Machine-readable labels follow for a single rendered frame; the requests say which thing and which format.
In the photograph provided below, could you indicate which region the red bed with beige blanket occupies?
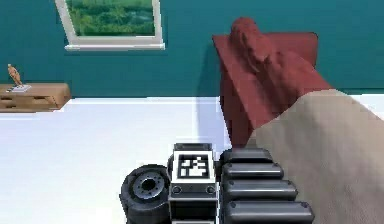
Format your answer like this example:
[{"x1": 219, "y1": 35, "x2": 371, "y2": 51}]
[{"x1": 212, "y1": 31, "x2": 384, "y2": 224}]

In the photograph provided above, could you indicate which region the red pillow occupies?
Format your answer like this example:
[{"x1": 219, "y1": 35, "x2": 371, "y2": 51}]
[{"x1": 229, "y1": 17, "x2": 279, "y2": 73}]

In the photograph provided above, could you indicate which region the white framed window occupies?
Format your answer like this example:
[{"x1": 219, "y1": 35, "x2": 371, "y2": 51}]
[{"x1": 54, "y1": 0, "x2": 166, "y2": 52}]

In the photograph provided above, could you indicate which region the brown figurine on white base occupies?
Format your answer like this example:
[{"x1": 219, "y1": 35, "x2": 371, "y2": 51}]
[{"x1": 6, "y1": 63, "x2": 32, "y2": 93}]

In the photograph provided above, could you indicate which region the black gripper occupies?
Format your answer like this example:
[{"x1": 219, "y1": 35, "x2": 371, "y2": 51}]
[{"x1": 119, "y1": 163, "x2": 173, "y2": 224}]

